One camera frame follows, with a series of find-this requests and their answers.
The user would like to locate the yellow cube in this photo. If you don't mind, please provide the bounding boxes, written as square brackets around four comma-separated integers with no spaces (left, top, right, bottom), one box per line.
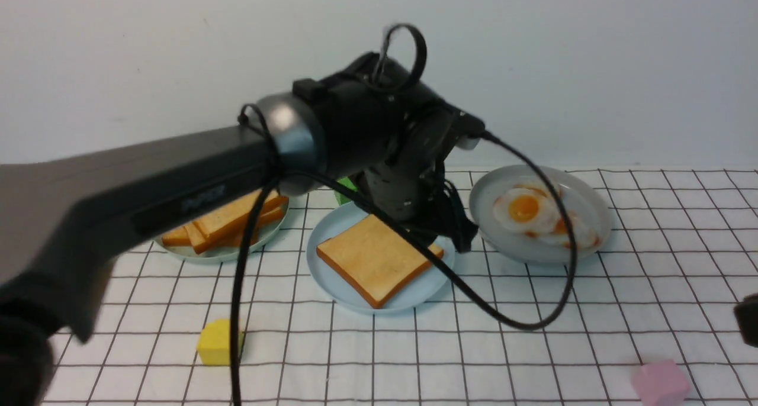
[197,318,231,366]

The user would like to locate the fried egg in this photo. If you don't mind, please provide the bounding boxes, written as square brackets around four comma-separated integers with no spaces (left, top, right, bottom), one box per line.
[509,181,557,212]
[493,188,561,237]
[537,210,599,249]

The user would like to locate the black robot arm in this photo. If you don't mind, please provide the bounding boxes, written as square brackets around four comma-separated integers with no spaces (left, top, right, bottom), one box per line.
[1,53,485,405]

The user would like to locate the green cube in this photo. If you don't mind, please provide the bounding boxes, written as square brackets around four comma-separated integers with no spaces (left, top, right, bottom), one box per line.
[334,177,358,206]

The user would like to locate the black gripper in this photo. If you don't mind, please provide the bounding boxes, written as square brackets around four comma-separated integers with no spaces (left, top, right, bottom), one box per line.
[358,160,478,253]

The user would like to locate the grey egg plate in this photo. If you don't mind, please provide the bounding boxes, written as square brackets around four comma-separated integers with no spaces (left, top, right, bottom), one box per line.
[469,165,614,264]

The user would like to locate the green-grey bread plate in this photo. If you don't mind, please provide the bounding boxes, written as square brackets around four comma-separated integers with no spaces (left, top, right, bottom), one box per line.
[154,201,289,264]

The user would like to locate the toast slice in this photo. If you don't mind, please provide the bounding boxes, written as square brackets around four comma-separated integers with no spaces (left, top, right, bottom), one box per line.
[184,198,289,255]
[192,191,284,243]
[315,215,432,309]
[162,226,259,250]

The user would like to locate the light blue center plate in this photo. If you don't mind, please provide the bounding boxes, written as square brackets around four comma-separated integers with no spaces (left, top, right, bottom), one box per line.
[306,202,451,315]

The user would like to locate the pink cube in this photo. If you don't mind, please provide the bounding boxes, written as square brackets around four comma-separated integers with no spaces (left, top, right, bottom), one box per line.
[631,359,691,405]

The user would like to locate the black cable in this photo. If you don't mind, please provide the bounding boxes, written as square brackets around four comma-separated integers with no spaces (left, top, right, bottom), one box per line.
[230,22,578,406]

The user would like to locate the checkered white tablecloth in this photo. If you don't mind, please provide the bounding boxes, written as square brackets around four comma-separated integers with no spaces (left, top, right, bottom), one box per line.
[44,169,756,405]

